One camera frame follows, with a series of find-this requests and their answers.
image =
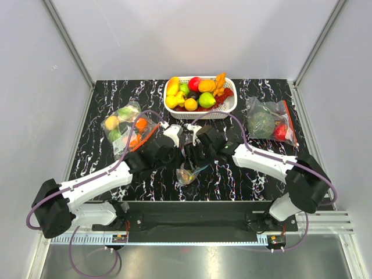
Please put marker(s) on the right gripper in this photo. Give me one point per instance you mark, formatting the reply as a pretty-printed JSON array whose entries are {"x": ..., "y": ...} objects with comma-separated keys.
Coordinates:
[{"x": 190, "y": 150}]

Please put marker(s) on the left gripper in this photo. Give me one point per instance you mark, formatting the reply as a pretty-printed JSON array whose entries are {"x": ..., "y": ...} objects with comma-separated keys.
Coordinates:
[{"x": 178, "y": 158}]

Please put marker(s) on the blue zip clear bag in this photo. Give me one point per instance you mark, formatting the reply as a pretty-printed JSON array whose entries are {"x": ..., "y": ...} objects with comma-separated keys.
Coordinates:
[{"x": 195, "y": 171}]

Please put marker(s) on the brown fake longan bunch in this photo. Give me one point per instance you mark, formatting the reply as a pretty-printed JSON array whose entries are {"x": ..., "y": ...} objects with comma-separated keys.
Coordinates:
[{"x": 184, "y": 176}]

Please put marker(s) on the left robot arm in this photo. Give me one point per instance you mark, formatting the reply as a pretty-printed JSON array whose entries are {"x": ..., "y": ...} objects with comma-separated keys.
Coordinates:
[{"x": 58, "y": 206}]

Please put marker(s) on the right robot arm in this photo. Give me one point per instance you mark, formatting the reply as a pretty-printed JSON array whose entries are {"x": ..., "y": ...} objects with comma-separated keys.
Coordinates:
[{"x": 305, "y": 181}]

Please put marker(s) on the yellow fake lemon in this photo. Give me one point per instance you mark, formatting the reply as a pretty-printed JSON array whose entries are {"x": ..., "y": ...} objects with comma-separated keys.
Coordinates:
[{"x": 190, "y": 104}]

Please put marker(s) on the yellow fake bell pepper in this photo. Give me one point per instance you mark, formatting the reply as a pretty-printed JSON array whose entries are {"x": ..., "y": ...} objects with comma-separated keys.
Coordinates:
[{"x": 172, "y": 101}]

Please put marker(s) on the orange zip bag of fruit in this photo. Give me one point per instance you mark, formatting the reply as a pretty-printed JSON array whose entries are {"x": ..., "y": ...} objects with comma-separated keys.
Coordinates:
[{"x": 117, "y": 128}]

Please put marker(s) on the green fake pear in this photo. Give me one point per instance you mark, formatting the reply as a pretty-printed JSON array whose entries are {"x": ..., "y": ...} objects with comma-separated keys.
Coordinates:
[{"x": 206, "y": 100}]

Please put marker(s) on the yellow fake mango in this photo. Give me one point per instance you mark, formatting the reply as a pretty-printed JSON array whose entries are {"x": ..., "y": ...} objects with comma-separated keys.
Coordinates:
[{"x": 173, "y": 86}]

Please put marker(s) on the green fake apple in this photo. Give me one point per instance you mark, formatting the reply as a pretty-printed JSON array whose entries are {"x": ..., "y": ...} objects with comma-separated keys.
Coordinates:
[{"x": 184, "y": 88}]

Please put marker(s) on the red fake chili peppers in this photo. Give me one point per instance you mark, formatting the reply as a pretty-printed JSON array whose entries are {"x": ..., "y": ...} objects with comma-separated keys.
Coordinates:
[{"x": 220, "y": 100}]

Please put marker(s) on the orange fake fruit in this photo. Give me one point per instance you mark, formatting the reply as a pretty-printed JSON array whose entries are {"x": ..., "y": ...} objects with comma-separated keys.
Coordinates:
[{"x": 207, "y": 86}]

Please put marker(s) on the fake broccoli head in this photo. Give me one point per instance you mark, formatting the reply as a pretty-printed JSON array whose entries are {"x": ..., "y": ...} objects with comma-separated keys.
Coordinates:
[{"x": 261, "y": 125}]

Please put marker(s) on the orange fake carrot bunch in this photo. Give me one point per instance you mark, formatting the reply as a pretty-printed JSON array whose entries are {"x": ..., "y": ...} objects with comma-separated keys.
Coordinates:
[{"x": 220, "y": 80}]

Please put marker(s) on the red zip bag with broccoli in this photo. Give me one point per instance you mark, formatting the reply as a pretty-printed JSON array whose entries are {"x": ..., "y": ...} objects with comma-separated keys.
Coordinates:
[{"x": 280, "y": 113}]

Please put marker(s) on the red fake apple in bag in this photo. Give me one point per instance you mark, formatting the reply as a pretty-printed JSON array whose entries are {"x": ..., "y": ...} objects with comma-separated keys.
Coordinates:
[{"x": 280, "y": 132}]

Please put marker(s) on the white plastic basket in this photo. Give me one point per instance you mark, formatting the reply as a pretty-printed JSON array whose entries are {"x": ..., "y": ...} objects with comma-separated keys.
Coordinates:
[{"x": 187, "y": 98}]

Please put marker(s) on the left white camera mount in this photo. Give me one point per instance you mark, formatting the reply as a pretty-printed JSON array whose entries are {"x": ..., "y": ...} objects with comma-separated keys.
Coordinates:
[{"x": 173, "y": 132}]

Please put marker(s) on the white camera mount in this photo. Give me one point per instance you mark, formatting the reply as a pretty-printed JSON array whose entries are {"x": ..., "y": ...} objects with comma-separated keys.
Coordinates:
[
  {"x": 173, "y": 132},
  {"x": 194, "y": 129}
]

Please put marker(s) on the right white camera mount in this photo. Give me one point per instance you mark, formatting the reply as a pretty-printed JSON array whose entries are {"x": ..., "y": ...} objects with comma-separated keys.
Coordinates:
[{"x": 194, "y": 129}]

